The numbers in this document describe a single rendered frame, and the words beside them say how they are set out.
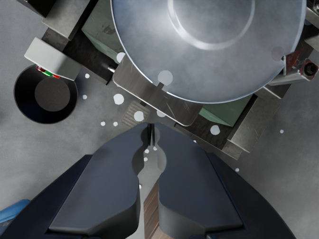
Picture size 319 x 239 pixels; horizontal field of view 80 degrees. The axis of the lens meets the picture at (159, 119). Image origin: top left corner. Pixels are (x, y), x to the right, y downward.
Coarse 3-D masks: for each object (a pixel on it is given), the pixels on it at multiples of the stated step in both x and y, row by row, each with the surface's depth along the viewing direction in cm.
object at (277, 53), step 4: (276, 48) 30; (280, 48) 30; (272, 52) 30; (276, 52) 30; (280, 52) 30; (284, 52) 30; (272, 56) 30; (276, 56) 30; (280, 56) 30; (276, 60) 30
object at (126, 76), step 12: (120, 72) 28; (132, 72) 28; (120, 84) 28; (132, 84) 28; (144, 84) 28; (144, 96) 28; (156, 96) 29; (168, 96) 29; (156, 108) 29; (168, 108) 29; (180, 108) 29; (192, 108) 29; (180, 120) 29; (192, 120) 29
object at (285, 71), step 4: (296, 52) 29; (300, 52) 29; (284, 56) 30; (288, 56) 29; (292, 56) 29; (296, 56) 29; (284, 60) 30; (288, 60) 29; (292, 60) 29; (296, 60) 29; (284, 64) 30; (288, 64) 29; (292, 64) 29; (296, 64) 30; (284, 68) 30; (288, 68) 29; (284, 72) 30; (288, 72) 30; (284, 76) 30
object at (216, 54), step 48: (144, 0) 27; (192, 0) 27; (240, 0) 28; (288, 0) 29; (144, 48) 28; (192, 48) 28; (240, 48) 29; (288, 48) 30; (192, 96) 29; (240, 96) 30
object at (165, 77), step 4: (160, 72) 28; (164, 72) 28; (168, 72) 28; (160, 76) 28; (164, 76) 28; (168, 76) 28; (172, 76) 28; (160, 80) 28; (164, 80) 28; (168, 80) 28; (172, 80) 28; (164, 84) 28; (168, 84) 28
